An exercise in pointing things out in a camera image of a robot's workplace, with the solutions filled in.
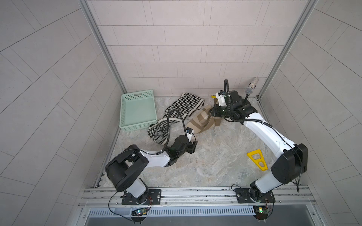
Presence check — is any beige plaid scarf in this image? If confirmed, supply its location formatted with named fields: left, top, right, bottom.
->
left=186, top=99, right=222, bottom=134

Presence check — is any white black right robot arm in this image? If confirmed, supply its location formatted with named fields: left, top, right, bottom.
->
left=210, top=79, right=308, bottom=203

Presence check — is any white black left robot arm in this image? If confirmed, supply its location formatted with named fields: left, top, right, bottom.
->
left=105, top=109, right=198, bottom=204

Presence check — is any black white houndstooth scarf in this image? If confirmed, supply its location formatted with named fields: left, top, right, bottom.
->
left=148, top=93, right=205, bottom=145

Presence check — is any mint green plastic basket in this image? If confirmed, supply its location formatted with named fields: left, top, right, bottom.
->
left=119, top=89, right=157, bottom=131

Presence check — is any yellow plastic triangle tool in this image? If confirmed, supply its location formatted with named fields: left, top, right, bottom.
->
left=247, top=149, right=268, bottom=171

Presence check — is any left green circuit board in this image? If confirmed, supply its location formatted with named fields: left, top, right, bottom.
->
left=132, top=208, right=148, bottom=217

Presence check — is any green circuit board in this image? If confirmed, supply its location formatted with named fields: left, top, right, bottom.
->
left=253, top=206, right=269, bottom=220
left=132, top=208, right=148, bottom=217

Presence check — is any right green circuit board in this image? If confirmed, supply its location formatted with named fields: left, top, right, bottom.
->
left=253, top=206, right=269, bottom=220

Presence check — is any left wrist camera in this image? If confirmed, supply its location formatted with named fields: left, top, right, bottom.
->
left=185, top=127, right=193, bottom=140

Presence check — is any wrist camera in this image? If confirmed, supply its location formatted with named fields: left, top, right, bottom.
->
left=216, top=90, right=227, bottom=107
left=185, top=127, right=193, bottom=140

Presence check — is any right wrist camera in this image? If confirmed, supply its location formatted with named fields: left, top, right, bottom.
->
left=216, top=90, right=227, bottom=107

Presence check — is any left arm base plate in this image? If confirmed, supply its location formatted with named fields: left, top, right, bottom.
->
left=122, top=189, right=162, bottom=205

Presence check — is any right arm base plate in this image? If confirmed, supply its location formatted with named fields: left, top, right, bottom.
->
left=233, top=187, right=276, bottom=204

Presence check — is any aluminium mounting rail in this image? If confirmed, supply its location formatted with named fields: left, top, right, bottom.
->
left=75, top=186, right=316, bottom=208

